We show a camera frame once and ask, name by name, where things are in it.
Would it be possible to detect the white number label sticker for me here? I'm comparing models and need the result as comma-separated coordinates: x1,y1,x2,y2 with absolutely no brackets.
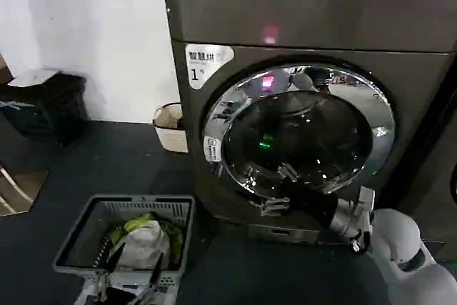
184,43,236,91

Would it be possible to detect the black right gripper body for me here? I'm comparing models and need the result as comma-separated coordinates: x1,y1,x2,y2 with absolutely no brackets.
283,184,341,224

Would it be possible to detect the grey dryer with number label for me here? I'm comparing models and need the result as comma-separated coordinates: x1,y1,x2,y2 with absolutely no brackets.
162,0,457,247

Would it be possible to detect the white garment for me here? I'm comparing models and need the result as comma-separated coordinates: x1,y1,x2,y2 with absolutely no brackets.
113,220,171,271

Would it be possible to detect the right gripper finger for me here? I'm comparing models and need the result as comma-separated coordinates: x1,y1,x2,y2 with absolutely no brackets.
276,163,301,192
259,195,292,219

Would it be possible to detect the small white waste bin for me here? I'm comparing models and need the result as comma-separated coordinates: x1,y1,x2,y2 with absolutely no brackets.
152,102,191,154

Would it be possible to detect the grey plastic laundry basket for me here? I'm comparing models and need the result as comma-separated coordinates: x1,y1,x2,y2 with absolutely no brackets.
52,194,196,298

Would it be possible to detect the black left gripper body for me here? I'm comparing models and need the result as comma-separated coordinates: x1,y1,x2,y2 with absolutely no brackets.
104,285,141,305

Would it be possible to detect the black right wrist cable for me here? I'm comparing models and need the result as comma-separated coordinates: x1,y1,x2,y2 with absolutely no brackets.
347,228,373,253

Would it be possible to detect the yellow-green garment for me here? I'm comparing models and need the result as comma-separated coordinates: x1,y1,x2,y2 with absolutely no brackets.
106,211,185,264

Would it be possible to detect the round glass dryer door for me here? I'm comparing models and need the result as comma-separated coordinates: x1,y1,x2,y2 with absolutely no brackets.
203,63,396,201

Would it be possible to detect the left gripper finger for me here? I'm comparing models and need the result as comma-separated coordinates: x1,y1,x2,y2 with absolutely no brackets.
134,251,166,304
94,241,126,303

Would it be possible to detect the small white info sticker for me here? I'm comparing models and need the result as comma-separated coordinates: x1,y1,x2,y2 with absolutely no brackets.
203,135,224,164

